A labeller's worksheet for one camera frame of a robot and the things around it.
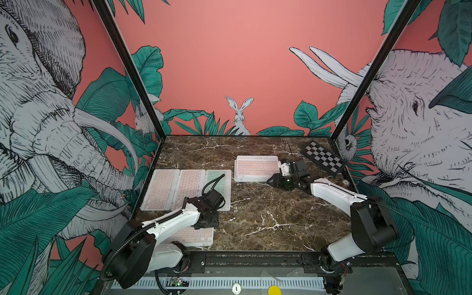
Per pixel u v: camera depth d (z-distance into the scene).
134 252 0.40
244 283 0.70
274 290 0.69
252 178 1.00
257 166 1.04
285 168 0.84
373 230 0.45
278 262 0.76
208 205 0.63
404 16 0.71
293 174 0.73
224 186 0.98
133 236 0.41
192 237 0.80
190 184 0.98
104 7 0.70
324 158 1.07
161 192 0.95
